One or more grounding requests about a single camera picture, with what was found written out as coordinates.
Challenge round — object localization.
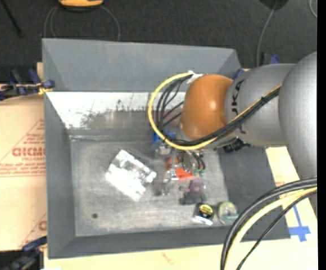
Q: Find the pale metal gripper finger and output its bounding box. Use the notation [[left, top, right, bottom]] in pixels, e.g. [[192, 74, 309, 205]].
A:
[[164, 169, 180, 195], [151, 159, 165, 196]]

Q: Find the orange-red toy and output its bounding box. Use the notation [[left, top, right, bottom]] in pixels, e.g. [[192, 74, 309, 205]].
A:
[[165, 156, 194, 181]]

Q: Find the purple toy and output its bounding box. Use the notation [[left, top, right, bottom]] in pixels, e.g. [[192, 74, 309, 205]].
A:
[[187, 178, 206, 194]]

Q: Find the dark grey block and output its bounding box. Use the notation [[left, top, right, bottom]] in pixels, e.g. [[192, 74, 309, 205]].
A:
[[179, 187, 207, 205]]

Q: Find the black and yellow round thing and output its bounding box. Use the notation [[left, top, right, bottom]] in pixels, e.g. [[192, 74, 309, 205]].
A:
[[194, 202, 215, 218]]

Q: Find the clear ball with green inside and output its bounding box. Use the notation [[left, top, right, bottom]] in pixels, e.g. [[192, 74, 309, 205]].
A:
[[216, 201, 239, 225]]

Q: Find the grey metal bin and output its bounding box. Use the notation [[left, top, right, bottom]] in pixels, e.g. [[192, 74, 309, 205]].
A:
[[41, 38, 291, 258]]

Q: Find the brown cardboard board red print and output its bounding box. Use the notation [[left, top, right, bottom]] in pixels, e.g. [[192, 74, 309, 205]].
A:
[[0, 83, 49, 253]]

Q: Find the black cylinder on white bracket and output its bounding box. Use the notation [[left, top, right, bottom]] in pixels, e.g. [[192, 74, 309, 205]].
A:
[[223, 138, 251, 154]]

